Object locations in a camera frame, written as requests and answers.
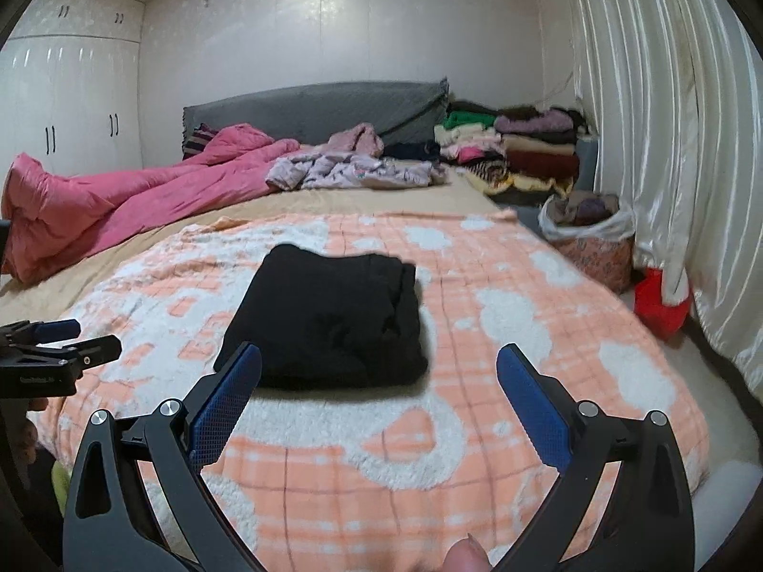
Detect person's right hand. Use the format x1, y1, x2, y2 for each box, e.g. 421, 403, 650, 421
446, 535, 495, 572

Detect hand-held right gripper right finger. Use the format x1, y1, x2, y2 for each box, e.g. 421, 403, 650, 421
496, 344, 696, 572

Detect white satin curtain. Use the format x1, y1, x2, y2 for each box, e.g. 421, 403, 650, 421
557, 0, 763, 382

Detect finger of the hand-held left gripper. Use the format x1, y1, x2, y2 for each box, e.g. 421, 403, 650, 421
0, 320, 82, 345
32, 337, 123, 371

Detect grey padded headboard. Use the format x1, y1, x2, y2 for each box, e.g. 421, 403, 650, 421
182, 77, 451, 159

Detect red bag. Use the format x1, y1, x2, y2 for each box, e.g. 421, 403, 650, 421
633, 267, 693, 342

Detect person's green clothing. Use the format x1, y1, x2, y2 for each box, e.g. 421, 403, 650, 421
51, 459, 73, 514

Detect dark striped pillow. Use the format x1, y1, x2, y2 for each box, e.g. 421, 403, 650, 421
182, 124, 218, 161

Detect thin black wall cable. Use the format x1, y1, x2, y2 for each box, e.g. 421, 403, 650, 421
536, 65, 578, 105

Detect dark navy garment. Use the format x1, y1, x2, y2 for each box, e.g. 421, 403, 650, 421
381, 140, 442, 163

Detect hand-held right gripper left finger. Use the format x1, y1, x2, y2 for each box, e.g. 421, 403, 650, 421
62, 342, 270, 572

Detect white plastic bag of clothes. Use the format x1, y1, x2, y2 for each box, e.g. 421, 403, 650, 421
538, 191, 636, 294

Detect stack of folded clothes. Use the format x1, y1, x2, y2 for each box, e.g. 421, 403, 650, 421
434, 104, 588, 197

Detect black sweater with orange cuffs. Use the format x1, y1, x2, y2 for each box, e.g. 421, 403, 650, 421
213, 244, 431, 391

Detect lilac crumpled garments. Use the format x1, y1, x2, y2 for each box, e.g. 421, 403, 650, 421
265, 149, 448, 193

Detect pink quilt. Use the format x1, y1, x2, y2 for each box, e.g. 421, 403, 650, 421
0, 123, 302, 284

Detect pink fluffy garment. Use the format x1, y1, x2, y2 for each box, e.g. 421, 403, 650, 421
325, 122, 385, 159

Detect beige bed sheet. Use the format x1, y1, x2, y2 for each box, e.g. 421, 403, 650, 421
0, 167, 519, 311

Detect person's left hand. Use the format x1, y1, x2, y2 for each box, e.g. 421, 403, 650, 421
10, 396, 50, 479

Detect white wardrobe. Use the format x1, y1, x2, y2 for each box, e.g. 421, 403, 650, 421
0, 0, 147, 180

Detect orange white checkered blanket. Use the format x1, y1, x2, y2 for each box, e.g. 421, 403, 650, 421
30, 208, 710, 572

